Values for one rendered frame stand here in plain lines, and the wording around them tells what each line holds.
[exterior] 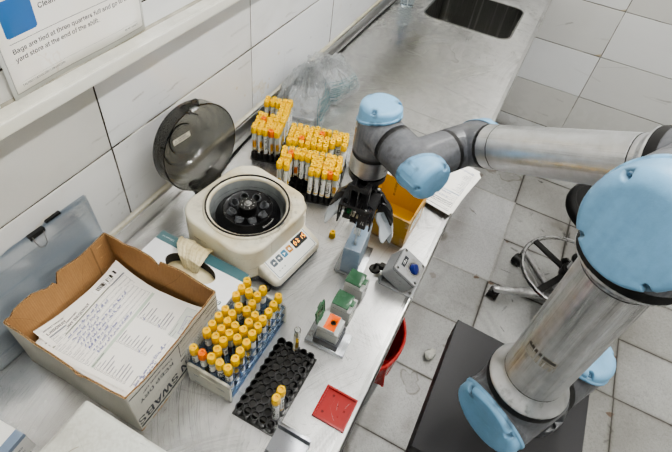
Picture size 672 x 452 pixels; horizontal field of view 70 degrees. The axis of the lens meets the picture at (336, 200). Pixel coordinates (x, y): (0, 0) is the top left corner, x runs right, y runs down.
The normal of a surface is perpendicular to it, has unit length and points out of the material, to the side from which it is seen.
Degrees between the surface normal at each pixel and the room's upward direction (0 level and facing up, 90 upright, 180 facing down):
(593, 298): 88
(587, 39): 90
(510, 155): 84
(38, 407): 0
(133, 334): 2
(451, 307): 0
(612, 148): 56
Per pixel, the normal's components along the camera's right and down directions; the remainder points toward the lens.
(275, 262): 0.44, -0.42
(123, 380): 0.11, -0.65
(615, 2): -0.45, 0.61
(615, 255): -0.81, 0.20
